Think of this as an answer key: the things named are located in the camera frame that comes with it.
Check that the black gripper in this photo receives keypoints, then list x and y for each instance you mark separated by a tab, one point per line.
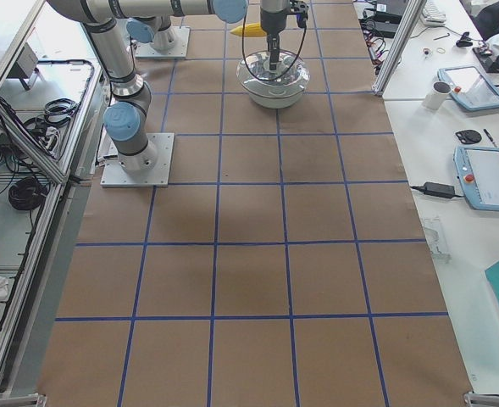
271	21

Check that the glass pot lid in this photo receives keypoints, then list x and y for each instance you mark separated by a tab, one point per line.
290	75

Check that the yellow corn cob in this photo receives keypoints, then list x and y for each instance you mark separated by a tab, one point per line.
249	30

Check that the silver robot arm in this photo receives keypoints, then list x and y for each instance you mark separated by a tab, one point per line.
155	31
125	120

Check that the pale green electric pot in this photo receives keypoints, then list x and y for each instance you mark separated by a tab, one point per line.
275	101

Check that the white mug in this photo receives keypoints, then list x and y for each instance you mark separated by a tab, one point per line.
437	95

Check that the upper blue teach pendant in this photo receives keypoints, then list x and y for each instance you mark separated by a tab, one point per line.
472	89

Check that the blue teach pendant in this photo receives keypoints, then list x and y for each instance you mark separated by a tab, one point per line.
472	89
478	174

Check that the black round object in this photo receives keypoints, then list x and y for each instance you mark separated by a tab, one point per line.
468	137

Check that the black power adapter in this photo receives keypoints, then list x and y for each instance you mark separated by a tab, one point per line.
438	190

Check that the black pen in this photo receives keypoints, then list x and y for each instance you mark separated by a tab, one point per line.
490	138

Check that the lower blue teach pendant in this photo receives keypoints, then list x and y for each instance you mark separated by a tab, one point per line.
478	174

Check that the grey box on stand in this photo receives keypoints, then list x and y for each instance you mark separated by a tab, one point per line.
25	68

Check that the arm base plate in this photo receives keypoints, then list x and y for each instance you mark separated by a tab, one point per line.
150	168
168	44

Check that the aluminium frame post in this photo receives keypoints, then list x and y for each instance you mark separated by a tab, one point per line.
409	19

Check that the clear plastic bracket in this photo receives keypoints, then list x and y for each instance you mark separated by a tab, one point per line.
436	239

